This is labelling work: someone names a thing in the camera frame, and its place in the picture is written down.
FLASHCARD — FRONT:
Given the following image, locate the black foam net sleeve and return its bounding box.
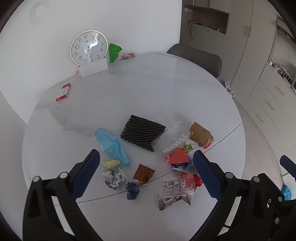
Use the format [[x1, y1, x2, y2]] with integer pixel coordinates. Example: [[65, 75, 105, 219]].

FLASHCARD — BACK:
[[120, 115, 166, 152]]

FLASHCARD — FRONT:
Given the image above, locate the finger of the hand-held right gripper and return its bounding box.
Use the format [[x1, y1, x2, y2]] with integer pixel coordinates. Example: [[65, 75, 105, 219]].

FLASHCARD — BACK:
[[279, 155, 296, 180], [258, 173, 285, 204]]

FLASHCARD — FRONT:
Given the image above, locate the blue face mask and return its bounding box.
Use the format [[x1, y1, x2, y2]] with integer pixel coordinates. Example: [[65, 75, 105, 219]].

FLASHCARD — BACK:
[[93, 127, 133, 168]]

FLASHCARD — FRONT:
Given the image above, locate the brown cardboard piece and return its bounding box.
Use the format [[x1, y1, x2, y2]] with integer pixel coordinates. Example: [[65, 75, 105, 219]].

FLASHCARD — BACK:
[[189, 122, 214, 149]]

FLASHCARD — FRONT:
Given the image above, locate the green plastic bag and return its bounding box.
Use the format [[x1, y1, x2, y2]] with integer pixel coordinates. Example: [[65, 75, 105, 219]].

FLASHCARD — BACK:
[[109, 43, 123, 63]]

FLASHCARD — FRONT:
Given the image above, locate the crushed clear plastic bottle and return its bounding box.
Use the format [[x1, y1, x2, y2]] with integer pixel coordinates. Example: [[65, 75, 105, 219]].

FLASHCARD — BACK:
[[151, 120, 191, 154]]

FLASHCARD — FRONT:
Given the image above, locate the beige drawer unit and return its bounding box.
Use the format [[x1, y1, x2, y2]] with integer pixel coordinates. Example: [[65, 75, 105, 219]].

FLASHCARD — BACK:
[[243, 62, 296, 139]]

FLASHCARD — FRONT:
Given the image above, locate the red and white small box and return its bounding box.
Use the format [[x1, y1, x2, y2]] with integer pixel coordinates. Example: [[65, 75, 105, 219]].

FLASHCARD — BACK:
[[55, 83, 71, 102]]

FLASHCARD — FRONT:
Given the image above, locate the brown shiny wrapper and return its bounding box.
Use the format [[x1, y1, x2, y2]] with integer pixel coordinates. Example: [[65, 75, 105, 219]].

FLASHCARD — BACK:
[[133, 164, 155, 186]]

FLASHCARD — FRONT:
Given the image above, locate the red snack packet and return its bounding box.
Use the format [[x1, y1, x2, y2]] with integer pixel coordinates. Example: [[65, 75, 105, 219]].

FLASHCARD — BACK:
[[119, 52, 139, 61]]

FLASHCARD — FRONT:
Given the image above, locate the red plastic wrapper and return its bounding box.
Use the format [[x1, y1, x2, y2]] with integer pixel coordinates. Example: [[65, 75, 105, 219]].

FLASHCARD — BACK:
[[180, 173, 203, 188]]

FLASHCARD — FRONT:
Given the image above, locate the round white wall clock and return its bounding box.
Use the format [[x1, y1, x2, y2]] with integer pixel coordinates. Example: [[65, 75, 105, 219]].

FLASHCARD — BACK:
[[70, 30, 109, 66]]

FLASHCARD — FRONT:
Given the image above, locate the printed paper ball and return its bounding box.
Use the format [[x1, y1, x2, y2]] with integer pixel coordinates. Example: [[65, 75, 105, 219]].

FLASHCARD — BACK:
[[102, 168, 126, 190]]

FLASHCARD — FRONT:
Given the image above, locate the blue object on floor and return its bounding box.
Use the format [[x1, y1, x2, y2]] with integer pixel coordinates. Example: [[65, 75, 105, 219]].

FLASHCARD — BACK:
[[281, 185, 292, 201]]

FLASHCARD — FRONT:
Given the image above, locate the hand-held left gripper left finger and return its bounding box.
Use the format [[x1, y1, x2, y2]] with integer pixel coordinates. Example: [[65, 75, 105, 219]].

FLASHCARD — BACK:
[[22, 149, 103, 241]]

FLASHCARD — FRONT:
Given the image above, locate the yellow wrapper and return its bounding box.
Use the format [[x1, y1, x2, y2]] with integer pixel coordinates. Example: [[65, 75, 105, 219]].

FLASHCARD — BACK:
[[102, 158, 121, 169]]

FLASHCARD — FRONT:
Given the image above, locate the grey chair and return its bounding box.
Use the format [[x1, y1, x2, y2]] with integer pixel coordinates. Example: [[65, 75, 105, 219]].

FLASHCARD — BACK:
[[166, 43, 222, 78]]

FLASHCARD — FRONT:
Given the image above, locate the blue and white snack bag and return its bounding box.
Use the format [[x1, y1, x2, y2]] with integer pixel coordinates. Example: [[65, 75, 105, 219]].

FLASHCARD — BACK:
[[171, 155, 198, 174]]

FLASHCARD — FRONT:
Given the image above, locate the beige tall wardrobe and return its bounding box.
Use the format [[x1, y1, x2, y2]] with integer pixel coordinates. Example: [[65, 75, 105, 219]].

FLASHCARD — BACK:
[[230, 0, 278, 106]]

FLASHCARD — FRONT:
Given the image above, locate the small rack with bottles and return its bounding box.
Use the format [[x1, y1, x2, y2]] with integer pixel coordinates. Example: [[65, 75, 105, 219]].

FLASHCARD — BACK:
[[276, 65, 295, 81]]

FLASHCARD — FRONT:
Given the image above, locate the white paper card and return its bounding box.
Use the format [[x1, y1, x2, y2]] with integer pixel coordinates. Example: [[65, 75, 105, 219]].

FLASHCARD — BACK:
[[80, 58, 109, 78]]

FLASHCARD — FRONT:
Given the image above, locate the black cable in niche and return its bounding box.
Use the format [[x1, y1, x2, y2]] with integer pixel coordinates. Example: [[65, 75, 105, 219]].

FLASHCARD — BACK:
[[186, 17, 201, 40]]

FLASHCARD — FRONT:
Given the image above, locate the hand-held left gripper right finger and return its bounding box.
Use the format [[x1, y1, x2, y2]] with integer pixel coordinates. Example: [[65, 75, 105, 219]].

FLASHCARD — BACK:
[[192, 150, 270, 241]]

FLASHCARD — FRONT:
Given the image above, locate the blue foil wrapper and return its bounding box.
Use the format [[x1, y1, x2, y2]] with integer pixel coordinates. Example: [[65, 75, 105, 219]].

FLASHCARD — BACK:
[[125, 181, 141, 200]]

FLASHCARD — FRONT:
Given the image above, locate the clear packet with white label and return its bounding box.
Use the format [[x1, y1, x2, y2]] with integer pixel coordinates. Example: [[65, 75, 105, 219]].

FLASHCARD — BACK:
[[158, 178, 196, 211]]

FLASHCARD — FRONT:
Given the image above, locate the green and white wrapper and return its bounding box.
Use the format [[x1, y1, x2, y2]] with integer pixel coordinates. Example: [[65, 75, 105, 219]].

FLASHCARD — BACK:
[[184, 140, 195, 153]]

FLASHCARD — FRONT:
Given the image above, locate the beige wall cabinet with niche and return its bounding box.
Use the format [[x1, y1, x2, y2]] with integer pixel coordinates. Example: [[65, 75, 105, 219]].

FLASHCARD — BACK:
[[180, 0, 253, 58]]

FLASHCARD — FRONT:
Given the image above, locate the orange paper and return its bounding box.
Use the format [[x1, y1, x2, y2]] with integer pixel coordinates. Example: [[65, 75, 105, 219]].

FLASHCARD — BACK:
[[165, 148, 190, 165]]

